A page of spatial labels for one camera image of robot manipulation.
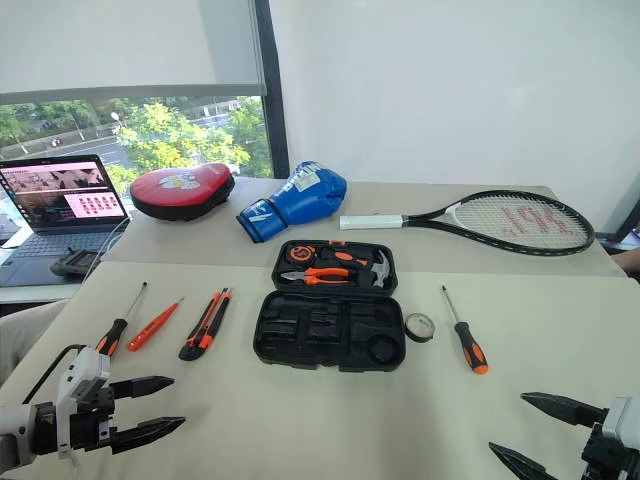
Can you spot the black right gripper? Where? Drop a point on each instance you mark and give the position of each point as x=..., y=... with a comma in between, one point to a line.
x=607, y=460

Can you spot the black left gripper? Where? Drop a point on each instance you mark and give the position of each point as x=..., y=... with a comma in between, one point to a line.
x=91, y=425

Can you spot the orange test pen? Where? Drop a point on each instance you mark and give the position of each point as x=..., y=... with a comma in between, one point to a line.
x=147, y=332

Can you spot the long thin shaft screwdriver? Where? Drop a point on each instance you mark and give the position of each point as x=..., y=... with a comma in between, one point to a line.
x=111, y=337

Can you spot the orange black utility knife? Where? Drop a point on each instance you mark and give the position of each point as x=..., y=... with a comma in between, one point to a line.
x=205, y=327

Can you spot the black tool kit case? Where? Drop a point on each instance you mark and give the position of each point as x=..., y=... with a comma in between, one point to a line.
x=300, y=350

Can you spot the black electrical tape roll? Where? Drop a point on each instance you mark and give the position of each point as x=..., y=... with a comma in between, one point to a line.
x=411, y=334

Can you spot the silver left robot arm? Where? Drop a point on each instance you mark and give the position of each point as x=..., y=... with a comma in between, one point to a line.
x=17, y=432

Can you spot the beige upholstered chair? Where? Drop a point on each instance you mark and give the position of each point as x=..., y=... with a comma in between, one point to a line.
x=30, y=335

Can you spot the beige table cloth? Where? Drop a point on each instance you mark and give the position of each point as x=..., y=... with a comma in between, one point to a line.
x=300, y=425

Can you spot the black handheld controller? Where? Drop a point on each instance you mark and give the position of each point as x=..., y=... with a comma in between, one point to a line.
x=75, y=262

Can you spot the purple lit screen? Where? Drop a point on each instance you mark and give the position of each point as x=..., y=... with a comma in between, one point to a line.
x=636, y=237

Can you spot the red punch mitt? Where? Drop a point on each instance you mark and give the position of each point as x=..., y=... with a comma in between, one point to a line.
x=175, y=192

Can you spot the orange black tape measure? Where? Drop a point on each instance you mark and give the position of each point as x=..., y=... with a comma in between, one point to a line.
x=301, y=253

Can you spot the steel claw hammer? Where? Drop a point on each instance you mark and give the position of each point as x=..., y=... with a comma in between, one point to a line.
x=382, y=272

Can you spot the open laptop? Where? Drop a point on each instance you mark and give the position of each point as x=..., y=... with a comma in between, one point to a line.
x=60, y=192

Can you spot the blue boxing glove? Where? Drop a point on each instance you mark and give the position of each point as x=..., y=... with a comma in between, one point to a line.
x=300, y=200

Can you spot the black white tennis racket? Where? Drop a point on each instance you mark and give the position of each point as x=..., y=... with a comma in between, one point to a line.
x=370, y=221

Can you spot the black window pillar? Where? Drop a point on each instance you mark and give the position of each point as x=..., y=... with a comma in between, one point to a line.
x=275, y=100

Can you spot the white roller blind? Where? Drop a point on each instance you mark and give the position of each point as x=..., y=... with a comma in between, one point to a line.
x=125, y=45

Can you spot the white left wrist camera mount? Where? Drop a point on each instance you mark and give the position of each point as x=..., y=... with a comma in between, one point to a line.
x=82, y=372

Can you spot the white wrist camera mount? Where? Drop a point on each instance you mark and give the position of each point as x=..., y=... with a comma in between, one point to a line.
x=622, y=422
x=82, y=372

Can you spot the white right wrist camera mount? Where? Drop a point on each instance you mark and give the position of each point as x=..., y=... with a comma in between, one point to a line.
x=622, y=422

